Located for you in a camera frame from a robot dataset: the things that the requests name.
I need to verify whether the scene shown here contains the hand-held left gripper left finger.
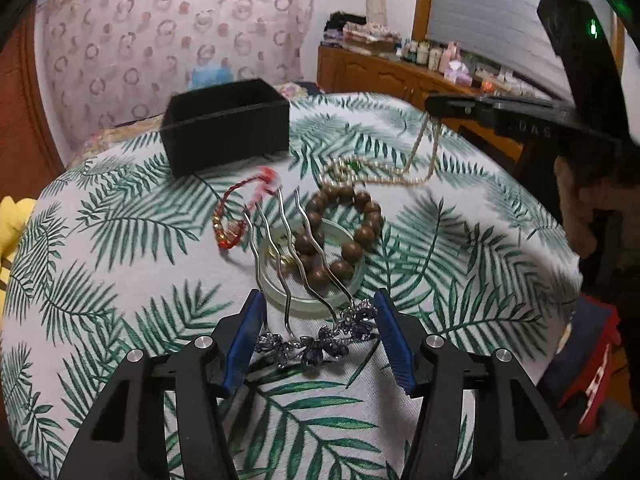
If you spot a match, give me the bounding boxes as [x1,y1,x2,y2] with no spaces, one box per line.
[57,289,268,480]

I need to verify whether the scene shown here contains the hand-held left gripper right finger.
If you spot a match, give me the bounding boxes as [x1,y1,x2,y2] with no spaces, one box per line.
[372,287,583,480]

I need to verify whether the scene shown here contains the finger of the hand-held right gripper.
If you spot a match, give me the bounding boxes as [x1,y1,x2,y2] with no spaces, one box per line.
[424,92,556,128]

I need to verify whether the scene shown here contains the silver hair comb purple flowers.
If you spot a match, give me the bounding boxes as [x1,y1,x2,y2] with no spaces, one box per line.
[243,187,378,368]

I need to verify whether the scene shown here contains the pale green jade bangle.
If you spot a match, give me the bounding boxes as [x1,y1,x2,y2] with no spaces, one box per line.
[255,217,368,317]

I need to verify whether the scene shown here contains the pearl necklace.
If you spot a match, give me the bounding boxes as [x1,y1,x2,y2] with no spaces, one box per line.
[320,109,443,190]

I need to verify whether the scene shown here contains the red string bracelet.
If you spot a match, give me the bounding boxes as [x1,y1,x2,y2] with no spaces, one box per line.
[212,166,278,251]

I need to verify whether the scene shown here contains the brown wooden bead bracelet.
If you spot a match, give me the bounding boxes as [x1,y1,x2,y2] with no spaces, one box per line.
[294,185,386,286]

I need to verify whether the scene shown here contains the black jewelry box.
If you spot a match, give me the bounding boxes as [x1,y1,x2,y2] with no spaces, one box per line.
[161,78,291,178]

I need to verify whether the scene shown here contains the person's right hand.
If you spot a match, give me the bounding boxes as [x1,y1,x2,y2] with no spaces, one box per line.
[554,155,628,263]

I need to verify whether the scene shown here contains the pink tissue box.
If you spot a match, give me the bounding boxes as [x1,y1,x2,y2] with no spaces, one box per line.
[445,59,474,86]

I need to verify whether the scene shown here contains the group of small bottles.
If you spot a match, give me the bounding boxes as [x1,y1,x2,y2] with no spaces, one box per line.
[400,37,447,68]

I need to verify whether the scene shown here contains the wooden cabinet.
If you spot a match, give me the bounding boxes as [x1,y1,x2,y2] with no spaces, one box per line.
[317,44,556,163]

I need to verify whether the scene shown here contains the grey window blind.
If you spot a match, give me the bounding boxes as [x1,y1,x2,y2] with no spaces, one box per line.
[427,0,623,93]

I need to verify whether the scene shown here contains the stack of folded clothes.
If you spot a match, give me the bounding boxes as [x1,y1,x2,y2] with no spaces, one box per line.
[322,10,402,57]

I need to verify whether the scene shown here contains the green leaf print tablecloth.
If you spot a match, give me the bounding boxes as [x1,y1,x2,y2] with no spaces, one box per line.
[0,91,583,480]

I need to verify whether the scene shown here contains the red bag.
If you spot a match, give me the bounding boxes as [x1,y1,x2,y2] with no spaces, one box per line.
[559,294,622,407]

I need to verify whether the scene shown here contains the floral bed blanket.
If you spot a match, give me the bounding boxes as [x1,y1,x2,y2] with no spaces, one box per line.
[70,80,323,163]

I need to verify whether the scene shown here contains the blue bag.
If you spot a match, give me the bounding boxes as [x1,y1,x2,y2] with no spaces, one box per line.
[189,62,237,92]

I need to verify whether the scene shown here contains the yellow plush toy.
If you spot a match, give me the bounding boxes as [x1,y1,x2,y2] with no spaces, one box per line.
[0,196,38,291]

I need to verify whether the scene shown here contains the wooden slatted wardrobe door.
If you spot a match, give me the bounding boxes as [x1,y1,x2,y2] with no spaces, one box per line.
[0,7,67,201]

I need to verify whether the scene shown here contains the sheer ring pattern curtain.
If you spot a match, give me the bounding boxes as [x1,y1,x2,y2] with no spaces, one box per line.
[35,0,318,156]

